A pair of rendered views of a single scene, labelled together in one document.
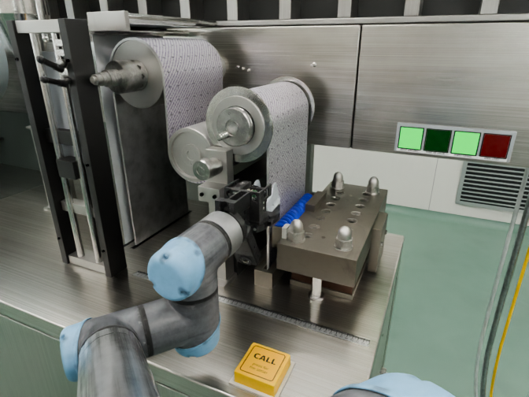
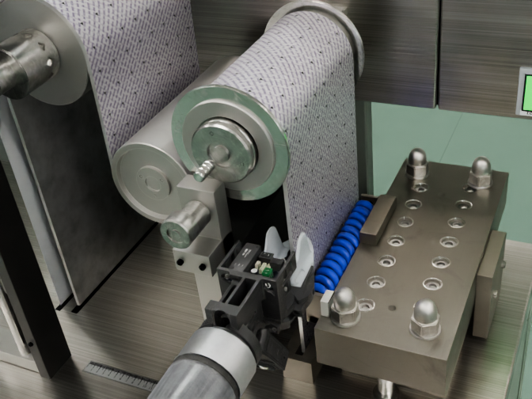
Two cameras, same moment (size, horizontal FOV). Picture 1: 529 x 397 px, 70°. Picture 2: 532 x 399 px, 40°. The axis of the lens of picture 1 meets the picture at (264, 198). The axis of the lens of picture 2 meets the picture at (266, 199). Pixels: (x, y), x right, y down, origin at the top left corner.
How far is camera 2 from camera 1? 27 cm
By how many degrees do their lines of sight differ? 13
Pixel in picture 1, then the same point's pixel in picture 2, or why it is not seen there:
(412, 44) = not seen: outside the picture
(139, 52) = (38, 17)
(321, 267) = (389, 366)
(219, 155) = (202, 197)
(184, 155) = (142, 183)
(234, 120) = (221, 142)
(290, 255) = (338, 346)
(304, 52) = not seen: outside the picture
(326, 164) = not seen: hidden behind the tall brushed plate
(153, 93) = (74, 83)
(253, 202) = (268, 294)
